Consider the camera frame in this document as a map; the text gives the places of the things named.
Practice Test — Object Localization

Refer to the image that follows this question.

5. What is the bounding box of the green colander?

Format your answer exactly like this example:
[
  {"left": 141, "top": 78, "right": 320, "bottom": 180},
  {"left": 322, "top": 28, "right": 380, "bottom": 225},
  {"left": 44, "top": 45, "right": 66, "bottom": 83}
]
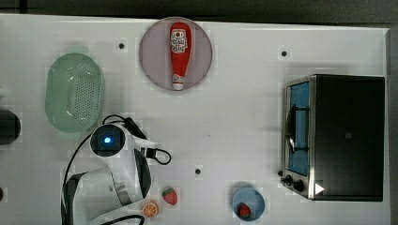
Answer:
[{"left": 45, "top": 46, "right": 105, "bottom": 133}]

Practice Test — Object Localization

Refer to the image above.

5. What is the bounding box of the grey round plate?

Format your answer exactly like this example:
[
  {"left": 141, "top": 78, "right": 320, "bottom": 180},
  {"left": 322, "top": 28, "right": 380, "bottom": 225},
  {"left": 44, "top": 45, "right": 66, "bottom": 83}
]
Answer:
[{"left": 139, "top": 17, "right": 212, "bottom": 91}]

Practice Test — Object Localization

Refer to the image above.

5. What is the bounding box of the red strawberry in bowl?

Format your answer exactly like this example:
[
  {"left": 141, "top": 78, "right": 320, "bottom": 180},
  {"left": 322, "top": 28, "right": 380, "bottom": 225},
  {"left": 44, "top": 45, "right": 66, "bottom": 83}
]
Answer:
[{"left": 237, "top": 202, "right": 252, "bottom": 218}]

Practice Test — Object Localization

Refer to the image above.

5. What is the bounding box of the black toaster oven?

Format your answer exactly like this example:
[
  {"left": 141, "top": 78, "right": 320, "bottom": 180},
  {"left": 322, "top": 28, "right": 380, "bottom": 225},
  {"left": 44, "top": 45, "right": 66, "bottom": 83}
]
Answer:
[{"left": 278, "top": 74, "right": 386, "bottom": 202}]

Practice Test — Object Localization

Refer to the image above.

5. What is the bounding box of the red ketchup bottle toy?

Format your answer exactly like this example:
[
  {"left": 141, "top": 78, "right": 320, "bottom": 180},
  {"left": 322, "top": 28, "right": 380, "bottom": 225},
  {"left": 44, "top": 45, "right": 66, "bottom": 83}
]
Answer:
[{"left": 170, "top": 22, "right": 191, "bottom": 91}]

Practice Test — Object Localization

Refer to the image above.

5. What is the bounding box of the blue bowl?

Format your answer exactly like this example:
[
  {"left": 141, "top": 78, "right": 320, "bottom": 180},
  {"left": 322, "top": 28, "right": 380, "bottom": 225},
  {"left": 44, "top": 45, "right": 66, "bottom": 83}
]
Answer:
[{"left": 232, "top": 187, "right": 266, "bottom": 221}]

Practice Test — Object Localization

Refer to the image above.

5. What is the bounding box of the red toy strawberry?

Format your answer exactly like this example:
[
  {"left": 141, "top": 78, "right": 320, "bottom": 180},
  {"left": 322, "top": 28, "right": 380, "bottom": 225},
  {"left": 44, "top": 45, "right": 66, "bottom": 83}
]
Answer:
[{"left": 161, "top": 187, "right": 178, "bottom": 205}]

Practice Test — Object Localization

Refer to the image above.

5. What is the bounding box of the orange slice toy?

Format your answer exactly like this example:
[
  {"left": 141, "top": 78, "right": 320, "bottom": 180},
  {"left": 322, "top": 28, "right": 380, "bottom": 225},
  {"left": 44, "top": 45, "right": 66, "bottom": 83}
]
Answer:
[{"left": 142, "top": 201, "right": 160, "bottom": 218}]

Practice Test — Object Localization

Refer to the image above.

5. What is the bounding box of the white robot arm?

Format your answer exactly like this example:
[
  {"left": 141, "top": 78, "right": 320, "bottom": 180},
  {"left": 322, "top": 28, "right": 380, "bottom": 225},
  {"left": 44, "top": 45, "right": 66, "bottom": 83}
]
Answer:
[{"left": 61, "top": 124, "right": 154, "bottom": 225}]

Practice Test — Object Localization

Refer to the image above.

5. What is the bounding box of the black utensil cup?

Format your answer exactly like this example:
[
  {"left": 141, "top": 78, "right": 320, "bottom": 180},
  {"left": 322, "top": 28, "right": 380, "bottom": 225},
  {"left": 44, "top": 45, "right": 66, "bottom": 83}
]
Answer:
[{"left": 0, "top": 110, "right": 21, "bottom": 145}]

